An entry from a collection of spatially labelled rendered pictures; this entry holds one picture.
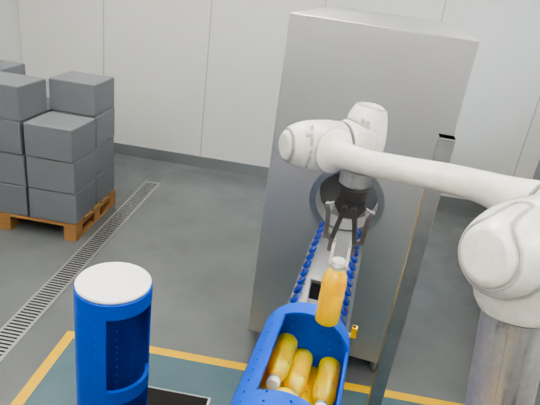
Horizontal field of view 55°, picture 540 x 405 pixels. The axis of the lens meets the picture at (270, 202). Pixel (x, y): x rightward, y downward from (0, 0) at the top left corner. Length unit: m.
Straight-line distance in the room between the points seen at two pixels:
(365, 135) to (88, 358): 1.36
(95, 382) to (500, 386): 1.60
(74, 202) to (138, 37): 2.29
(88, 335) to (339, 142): 1.27
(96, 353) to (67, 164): 2.37
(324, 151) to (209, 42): 4.66
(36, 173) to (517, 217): 3.92
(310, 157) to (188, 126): 4.85
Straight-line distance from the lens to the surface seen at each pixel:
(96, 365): 2.11
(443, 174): 1.07
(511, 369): 0.89
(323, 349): 1.74
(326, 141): 1.14
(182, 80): 5.87
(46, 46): 6.41
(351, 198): 1.32
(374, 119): 1.26
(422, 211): 2.06
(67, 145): 4.16
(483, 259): 0.77
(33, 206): 4.51
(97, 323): 1.99
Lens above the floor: 2.15
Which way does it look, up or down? 24 degrees down
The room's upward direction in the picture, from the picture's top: 8 degrees clockwise
